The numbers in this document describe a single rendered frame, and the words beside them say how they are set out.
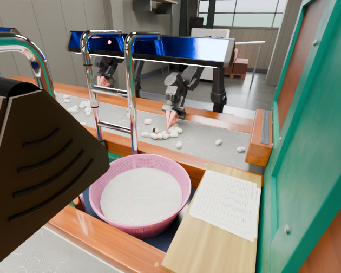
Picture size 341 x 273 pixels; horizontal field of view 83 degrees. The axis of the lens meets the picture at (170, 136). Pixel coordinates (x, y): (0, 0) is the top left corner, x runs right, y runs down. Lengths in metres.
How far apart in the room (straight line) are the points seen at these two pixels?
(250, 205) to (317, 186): 0.29
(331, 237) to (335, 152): 0.07
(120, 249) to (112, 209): 0.14
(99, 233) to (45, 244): 0.11
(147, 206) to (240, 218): 0.23
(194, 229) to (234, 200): 0.13
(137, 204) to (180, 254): 0.19
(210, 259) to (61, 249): 0.29
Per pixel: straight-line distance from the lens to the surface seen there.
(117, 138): 0.75
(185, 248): 0.41
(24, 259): 0.52
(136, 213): 0.51
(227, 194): 0.52
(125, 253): 0.43
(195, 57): 0.60
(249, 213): 0.49
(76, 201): 0.52
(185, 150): 0.71
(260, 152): 0.60
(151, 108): 1.04
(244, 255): 0.43
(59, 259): 0.49
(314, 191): 0.25
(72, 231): 0.48
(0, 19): 3.03
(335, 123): 0.24
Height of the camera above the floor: 1.13
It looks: 29 degrees down
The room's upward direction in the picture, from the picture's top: 2 degrees clockwise
